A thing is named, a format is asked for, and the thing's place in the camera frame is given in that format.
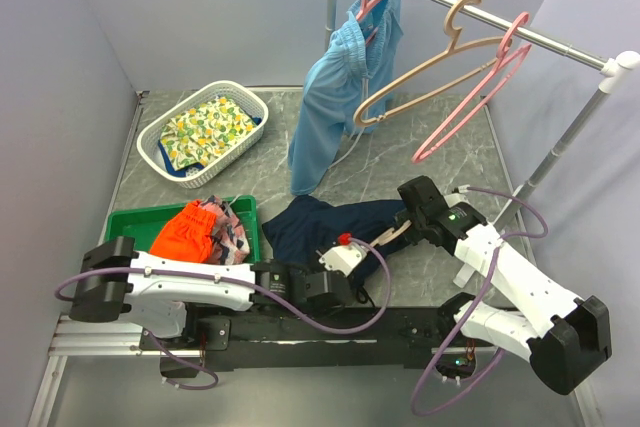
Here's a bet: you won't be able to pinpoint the pink patterned shorts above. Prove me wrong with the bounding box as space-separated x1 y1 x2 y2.
199 195 251 265

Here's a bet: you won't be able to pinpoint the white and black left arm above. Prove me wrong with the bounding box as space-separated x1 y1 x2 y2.
69 236 352 349

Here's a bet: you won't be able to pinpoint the navy blue shorts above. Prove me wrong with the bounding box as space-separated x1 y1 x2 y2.
262 195 405 311

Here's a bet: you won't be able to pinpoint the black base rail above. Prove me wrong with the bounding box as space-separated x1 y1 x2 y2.
138 305 496 371

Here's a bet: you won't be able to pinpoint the floral patterned cloth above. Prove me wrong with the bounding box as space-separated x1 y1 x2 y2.
158 96 257 175

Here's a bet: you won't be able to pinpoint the green plastic tray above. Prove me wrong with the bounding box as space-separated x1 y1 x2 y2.
104 195 262 263

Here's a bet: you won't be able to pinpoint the pink empty hanger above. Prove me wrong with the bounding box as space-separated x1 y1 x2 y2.
411 12 532 164

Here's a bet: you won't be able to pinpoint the orange shorts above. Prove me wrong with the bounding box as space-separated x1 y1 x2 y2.
149 200 217 263

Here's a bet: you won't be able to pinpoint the white clothes rack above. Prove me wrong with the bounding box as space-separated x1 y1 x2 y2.
326 0 639 231

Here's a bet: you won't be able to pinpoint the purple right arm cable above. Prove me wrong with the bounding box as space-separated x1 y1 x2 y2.
410 185 550 417

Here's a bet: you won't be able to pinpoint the beige hanger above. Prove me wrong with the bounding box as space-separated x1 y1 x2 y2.
352 0 506 128
370 220 412 248

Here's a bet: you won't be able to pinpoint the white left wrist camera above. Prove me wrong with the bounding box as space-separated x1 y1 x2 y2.
319 233 368 277

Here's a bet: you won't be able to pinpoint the light blue shorts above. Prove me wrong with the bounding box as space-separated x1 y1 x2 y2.
288 0 403 195

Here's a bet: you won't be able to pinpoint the white laundry basket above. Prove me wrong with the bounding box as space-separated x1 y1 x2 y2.
136 80 269 189

